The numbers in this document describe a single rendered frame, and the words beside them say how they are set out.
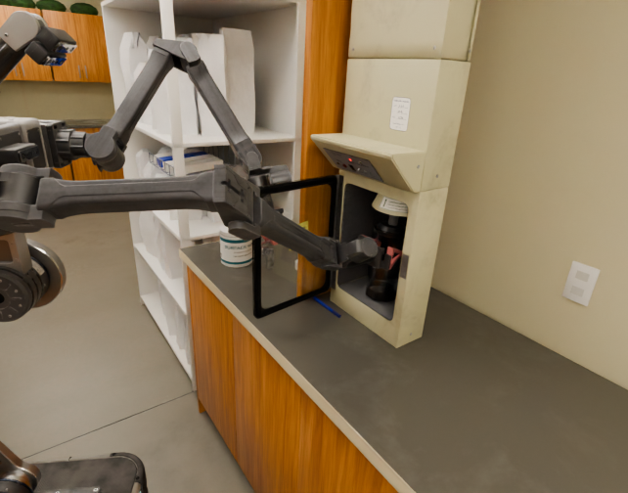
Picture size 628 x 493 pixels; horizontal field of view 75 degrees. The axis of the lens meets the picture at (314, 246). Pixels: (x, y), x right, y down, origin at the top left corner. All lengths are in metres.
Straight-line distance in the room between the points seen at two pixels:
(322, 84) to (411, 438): 0.95
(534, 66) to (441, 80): 0.42
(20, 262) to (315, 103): 0.87
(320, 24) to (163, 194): 0.70
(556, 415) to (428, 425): 0.32
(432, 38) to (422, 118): 0.17
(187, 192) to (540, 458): 0.90
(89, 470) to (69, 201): 1.33
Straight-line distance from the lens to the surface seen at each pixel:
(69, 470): 1.99
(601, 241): 1.34
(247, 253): 1.66
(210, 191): 0.74
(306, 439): 1.31
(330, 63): 1.28
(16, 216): 0.85
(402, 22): 1.12
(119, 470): 1.93
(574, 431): 1.19
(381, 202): 1.19
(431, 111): 1.03
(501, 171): 1.43
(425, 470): 0.97
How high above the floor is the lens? 1.67
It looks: 23 degrees down
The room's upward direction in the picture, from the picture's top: 3 degrees clockwise
